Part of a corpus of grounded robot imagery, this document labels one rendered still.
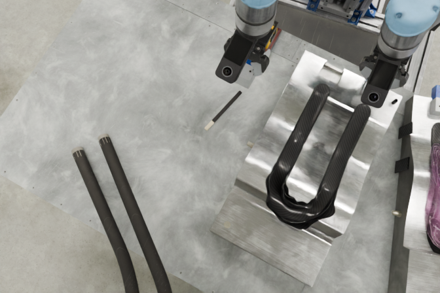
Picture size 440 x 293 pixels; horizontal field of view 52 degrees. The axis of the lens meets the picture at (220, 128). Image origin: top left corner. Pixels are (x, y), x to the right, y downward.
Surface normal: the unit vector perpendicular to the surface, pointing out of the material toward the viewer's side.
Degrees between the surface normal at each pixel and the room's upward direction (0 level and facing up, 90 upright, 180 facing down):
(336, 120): 3
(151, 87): 0
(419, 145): 23
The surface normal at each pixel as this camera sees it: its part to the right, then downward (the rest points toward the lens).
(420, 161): 0.08, -0.66
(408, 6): -0.18, -0.22
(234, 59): -0.23, 0.23
